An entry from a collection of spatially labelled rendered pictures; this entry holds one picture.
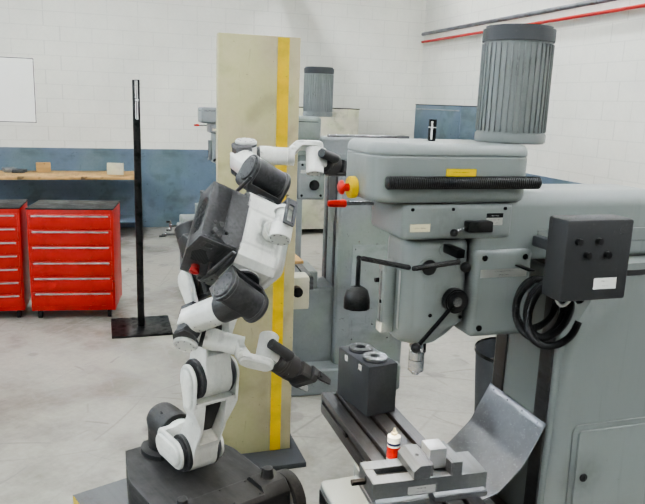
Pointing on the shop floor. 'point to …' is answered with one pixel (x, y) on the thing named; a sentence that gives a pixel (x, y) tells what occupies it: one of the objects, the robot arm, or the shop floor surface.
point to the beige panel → (226, 87)
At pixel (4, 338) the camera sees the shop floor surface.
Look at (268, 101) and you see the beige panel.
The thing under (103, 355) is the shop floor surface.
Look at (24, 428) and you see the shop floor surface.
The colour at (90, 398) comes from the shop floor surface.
